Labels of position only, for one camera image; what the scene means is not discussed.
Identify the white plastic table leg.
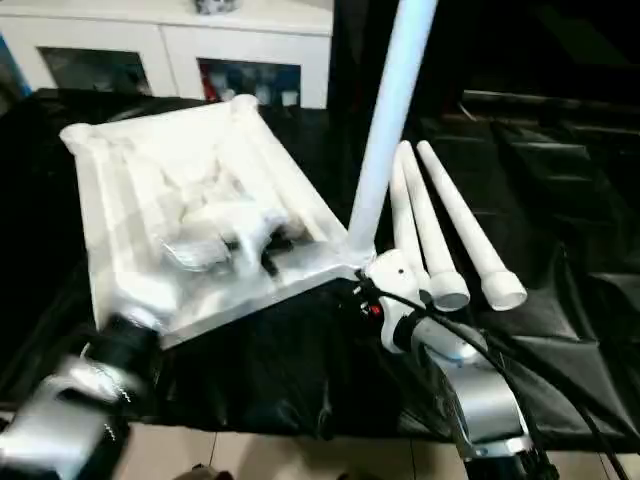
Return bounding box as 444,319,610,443
389,159,432,297
346,0,442,267
415,139,530,312
394,140,472,313

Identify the white plastic table top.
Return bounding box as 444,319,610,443
58,94,375,352

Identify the black table mat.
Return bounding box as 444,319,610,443
0,87,640,444

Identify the white glass-door cabinet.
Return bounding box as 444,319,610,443
0,0,335,110

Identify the bag of black parts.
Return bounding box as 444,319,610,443
193,0,245,15

